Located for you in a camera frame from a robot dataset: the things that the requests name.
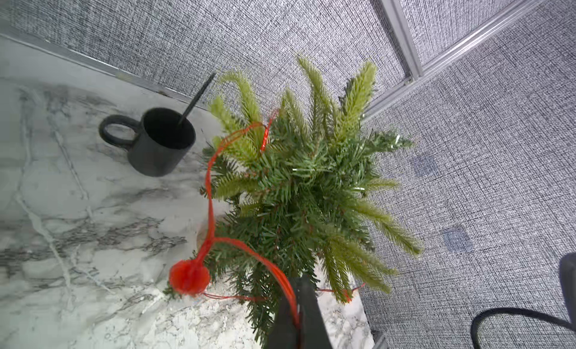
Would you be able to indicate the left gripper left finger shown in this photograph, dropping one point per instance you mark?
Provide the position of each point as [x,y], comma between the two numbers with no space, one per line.
[285,333]

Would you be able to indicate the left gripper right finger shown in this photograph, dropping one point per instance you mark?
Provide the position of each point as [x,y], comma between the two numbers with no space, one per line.
[312,333]

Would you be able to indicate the red string lights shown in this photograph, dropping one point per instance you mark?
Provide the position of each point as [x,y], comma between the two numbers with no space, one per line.
[273,232]

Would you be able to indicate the small green christmas tree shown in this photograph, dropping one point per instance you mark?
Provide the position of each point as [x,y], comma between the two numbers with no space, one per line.
[338,160]

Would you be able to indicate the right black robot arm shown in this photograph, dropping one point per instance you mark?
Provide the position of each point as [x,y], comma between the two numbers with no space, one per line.
[567,284]

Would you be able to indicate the black mug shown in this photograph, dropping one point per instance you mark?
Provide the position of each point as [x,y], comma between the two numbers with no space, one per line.
[161,141]

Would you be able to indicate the black stirrer in mug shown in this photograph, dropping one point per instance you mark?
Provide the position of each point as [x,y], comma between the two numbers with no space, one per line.
[196,99]

